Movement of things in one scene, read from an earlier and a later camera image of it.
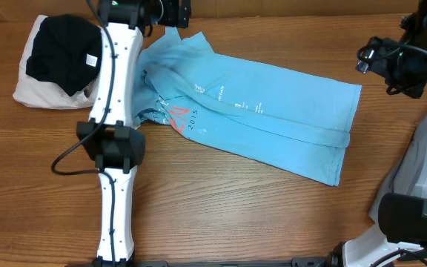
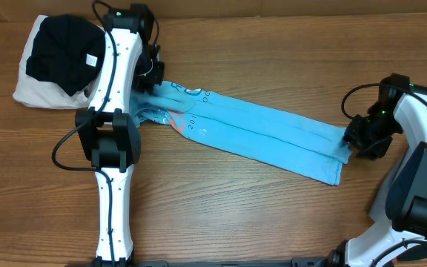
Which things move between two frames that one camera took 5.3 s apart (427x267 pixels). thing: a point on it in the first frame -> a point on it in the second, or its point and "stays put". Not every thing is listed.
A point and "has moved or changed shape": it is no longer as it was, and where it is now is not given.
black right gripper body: [406, 70] -> [373, 134]
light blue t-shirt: [294, 119] has moved or changed shape
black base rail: [337, 262] stays put
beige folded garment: [32, 92] stays put
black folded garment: [66, 51] stays put
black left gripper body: [164, 12] -> [148, 72]
